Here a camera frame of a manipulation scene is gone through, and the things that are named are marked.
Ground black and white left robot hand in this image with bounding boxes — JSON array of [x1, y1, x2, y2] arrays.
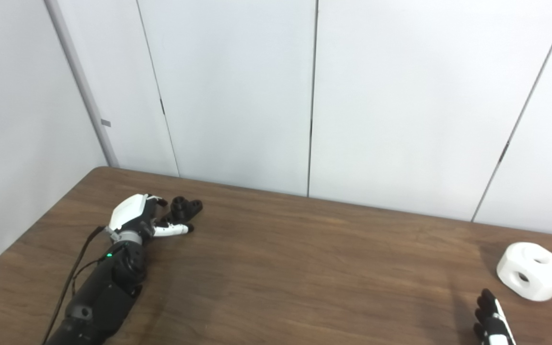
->
[[107, 194, 194, 242]]

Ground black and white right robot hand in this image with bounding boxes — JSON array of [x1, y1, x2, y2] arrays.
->
[[472, 288, 517, 345]]

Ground black flanged holder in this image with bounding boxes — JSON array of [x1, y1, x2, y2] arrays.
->
[[161, 196, 204, 226]]

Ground round white piece with holes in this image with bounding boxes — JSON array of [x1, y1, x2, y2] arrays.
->
[[496, 242, 552, 302]]

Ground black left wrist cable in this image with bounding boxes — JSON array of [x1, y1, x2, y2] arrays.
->
[[41, 226, 114, 345]]

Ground grey wall corner post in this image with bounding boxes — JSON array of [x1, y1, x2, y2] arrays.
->
[[44, 0, 120, 168]]

